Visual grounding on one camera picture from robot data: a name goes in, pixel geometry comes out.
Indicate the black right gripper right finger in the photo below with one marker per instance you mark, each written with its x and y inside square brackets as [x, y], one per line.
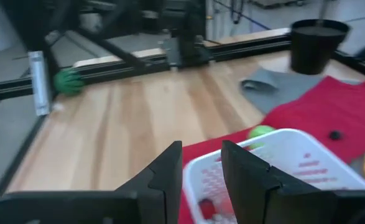
[278, 205]

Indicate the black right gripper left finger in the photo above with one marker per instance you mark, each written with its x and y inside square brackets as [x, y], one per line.
[107, 208]

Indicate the white perforated plastic basket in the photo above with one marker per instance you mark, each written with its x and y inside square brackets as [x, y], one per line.
[309, 149]

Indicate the red cherry toy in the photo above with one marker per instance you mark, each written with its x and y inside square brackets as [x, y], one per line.
[207, 209]

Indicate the green cabbage toy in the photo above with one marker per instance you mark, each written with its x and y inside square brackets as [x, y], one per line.
[260, 131]

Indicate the dark green watermelon toy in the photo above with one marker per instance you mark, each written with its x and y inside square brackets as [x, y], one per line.
[67, 82]

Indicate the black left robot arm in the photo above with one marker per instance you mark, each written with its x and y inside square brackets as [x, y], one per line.
[186, 40]

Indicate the small black berry toy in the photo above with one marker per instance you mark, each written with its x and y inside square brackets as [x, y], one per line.
[336, 135]

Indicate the red cloth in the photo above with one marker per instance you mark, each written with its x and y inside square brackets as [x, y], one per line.
[325, 109]

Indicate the grey cloth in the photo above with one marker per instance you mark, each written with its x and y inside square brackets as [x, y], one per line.
[278, 90]

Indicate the green plant in black pot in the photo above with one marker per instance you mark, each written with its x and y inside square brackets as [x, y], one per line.
[317, 49]

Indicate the silver aluminium bracket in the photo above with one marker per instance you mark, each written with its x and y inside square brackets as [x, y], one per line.
[39, 84]

